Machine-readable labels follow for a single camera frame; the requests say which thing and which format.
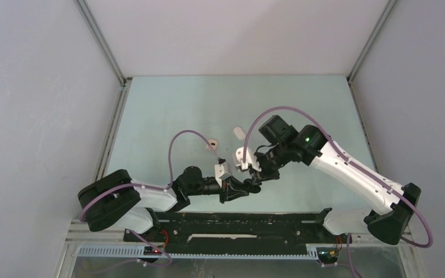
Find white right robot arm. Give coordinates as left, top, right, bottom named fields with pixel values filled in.
left=236, top=115, right=421, bottom=245

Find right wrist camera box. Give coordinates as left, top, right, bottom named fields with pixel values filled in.
left=232, top=147, right=261, bottom=172

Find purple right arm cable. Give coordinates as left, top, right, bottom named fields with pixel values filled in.
left=242, top=106, right=435, bottom=248

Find aluminium frame post right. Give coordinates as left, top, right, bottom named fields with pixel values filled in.
left=347, top=0, right=399, bottom=85

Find black oval earbud case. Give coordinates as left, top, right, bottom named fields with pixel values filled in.
left=246, top=181, right=261, bottom=194

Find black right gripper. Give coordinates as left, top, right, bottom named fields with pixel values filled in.
left=249, top=142, right=291, bottom=184

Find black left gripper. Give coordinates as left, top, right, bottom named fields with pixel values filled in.
left=187, top=174, right=249, bottom=203

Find pink square earbud case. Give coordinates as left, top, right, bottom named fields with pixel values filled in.
left=206, top=139, right=218, bottom=151

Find aluminium frame post left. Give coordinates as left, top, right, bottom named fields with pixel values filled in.
left=74, top=0, right=130, bottom=181

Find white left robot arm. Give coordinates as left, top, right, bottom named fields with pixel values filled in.
left=78, top=163, right=260, bottom=242

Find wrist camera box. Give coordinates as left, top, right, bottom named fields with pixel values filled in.
left=214, top=161, right=232, bottom=188
left=232, top=147, right=261, bottom=172

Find white oval earbud case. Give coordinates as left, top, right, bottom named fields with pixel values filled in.
left=233, top=126, right=246, bottom=141

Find white cable duct strip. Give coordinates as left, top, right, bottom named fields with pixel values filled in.
left=77, top=245, right=319, bottom=261

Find aluminium frame post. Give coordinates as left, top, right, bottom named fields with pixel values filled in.
left=347, top=0, right=399, bottom=85
left=74, top=0, right=130, bottom=181

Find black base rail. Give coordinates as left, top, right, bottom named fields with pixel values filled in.
left=141, top=212, right=347, bottom=257

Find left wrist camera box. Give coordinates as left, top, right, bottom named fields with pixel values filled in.
left=214, top=161, right=232, bottom=188

